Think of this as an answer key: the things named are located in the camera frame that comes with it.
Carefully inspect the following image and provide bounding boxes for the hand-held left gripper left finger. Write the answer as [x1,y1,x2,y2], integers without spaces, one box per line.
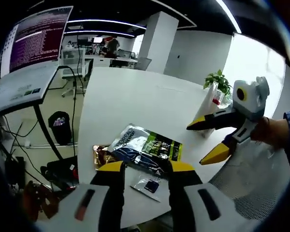
[35,160,126,232]

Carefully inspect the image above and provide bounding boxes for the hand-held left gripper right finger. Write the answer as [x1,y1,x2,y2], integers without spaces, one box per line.
[168,160,259,232]

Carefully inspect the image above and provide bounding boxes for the white skincare bottle red collar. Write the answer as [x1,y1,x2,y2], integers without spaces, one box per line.
[212,83,227,108]

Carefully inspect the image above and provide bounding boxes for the person's right hand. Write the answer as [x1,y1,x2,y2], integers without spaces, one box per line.
[251,116,290,152]

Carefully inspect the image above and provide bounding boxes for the gold foil sachet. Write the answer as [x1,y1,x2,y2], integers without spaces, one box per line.
[92,144,116,171]

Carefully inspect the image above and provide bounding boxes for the small clear bag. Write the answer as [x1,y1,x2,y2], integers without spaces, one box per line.
[130,173,161,203]

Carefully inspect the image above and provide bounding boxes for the green black sachet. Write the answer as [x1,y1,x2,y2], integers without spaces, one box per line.
[141,130,183,162]

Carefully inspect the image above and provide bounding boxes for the green potted plant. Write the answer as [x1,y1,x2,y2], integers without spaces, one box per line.
[203,69,233,97]

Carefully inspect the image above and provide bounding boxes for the grey mesh chair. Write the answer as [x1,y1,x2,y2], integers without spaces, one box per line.
[207,145,290,220]

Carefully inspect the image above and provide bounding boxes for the black floor device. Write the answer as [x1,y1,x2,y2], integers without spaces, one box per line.
[41,156,79,191]

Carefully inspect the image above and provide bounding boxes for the orange brown object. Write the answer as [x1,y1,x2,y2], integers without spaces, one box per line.
[23,181,61,219]

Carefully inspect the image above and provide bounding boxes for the black trash bin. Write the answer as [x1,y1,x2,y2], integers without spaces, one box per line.
[48,111,73,145]

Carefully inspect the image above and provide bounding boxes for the white pillar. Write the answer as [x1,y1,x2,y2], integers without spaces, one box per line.
[139,11,179,72]

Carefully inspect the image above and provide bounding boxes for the white office chair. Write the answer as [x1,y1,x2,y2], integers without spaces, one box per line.
[61,65,87,97]

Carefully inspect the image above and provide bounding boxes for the white low cabinets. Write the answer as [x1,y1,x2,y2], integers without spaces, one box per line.
[62,48,138,67]

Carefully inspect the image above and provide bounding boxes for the white standing desk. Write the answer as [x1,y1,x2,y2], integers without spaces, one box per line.
[0,64,63,160]

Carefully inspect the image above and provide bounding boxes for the ceiling light strip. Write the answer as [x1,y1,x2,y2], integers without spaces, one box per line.
[67,19,147,29]
[64,30,133,37]

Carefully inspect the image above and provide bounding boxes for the computer monitor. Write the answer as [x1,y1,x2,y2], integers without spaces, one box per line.
[9,6,74,73]

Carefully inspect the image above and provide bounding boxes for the black cable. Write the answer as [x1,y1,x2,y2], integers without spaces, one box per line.
[58,48,87,158]

